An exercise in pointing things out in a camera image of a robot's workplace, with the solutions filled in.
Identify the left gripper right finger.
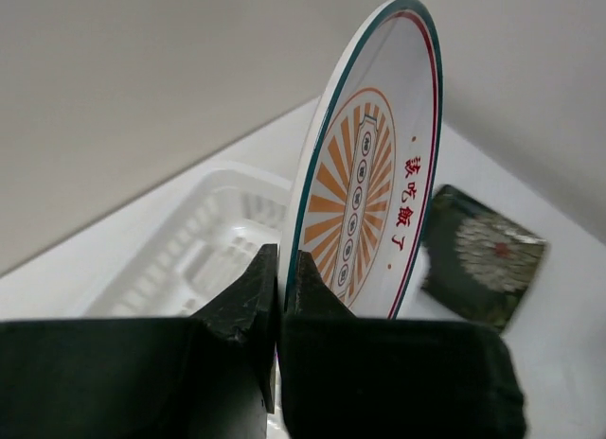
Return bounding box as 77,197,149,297
278,252,526,438

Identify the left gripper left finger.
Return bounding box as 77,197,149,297
1,244,278,438

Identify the black square floral plate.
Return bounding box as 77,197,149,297
421,184,548,333

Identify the white round sunburst plate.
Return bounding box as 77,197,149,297
276,0,443,318

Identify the white plastic dish rack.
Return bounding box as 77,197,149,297
80,166,290,319

